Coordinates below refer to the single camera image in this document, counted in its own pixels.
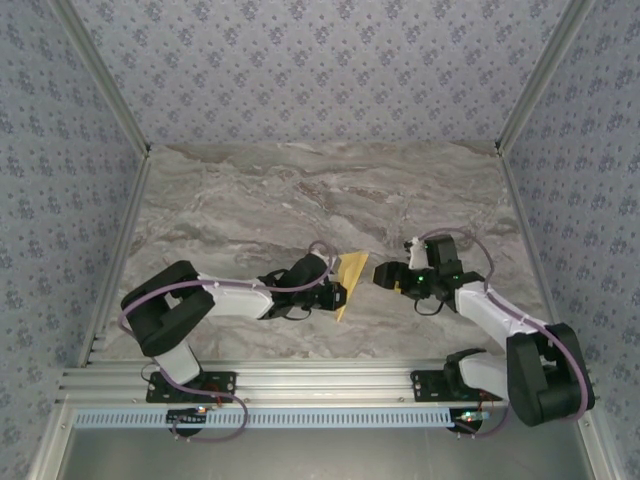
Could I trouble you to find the aluminium front beam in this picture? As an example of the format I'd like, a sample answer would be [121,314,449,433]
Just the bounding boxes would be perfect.
[57,364,601,406]

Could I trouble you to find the black controller board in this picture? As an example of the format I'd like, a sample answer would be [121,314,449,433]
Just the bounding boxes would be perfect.
[448,407,490,432]
[166,405,210,427]

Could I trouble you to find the grey metal panel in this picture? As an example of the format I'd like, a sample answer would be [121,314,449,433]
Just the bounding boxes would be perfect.
[29,403,624,480]

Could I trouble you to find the aluminium side rail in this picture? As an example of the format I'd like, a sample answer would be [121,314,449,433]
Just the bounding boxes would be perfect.
[77,149,154,369]
[497,149,574,366]

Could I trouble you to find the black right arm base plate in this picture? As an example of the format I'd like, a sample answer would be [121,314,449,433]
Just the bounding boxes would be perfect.
[409,369,504,404]

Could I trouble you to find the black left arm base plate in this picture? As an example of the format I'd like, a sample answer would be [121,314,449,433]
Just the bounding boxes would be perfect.
[145,370,237,404]

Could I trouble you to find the white slotted cable duct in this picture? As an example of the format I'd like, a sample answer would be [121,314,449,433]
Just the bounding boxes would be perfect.
[73,407,464,430]

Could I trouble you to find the aluminium corner post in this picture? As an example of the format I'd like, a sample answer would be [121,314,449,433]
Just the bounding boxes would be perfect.
[49,0,153,159]
[493,0,597,157]

